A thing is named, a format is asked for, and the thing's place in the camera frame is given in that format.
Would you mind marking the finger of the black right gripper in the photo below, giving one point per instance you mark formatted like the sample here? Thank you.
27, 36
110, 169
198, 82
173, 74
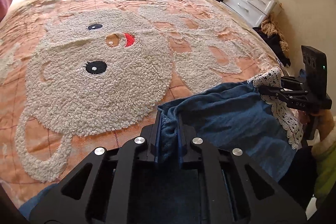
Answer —
273, 91

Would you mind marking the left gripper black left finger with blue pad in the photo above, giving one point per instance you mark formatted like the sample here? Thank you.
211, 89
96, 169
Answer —
98, 189

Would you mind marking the white drawer cabinet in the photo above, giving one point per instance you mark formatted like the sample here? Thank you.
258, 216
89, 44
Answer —
254, 12

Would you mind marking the blue denim pants lace trim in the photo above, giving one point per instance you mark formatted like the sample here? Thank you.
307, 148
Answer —
229, 116

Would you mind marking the black tracking camera box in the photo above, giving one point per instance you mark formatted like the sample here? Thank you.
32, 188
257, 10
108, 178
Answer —
316, 70

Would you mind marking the orange bedspread with bear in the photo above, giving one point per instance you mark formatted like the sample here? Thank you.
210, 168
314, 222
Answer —
77, 74

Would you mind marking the pile of brown black clothes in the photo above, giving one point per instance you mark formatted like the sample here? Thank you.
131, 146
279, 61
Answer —
274, 38

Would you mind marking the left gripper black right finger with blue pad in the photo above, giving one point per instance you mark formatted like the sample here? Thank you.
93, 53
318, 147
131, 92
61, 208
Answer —
233, 187

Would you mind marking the person right hand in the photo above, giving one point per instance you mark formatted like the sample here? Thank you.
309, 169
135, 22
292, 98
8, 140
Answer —
326, 129

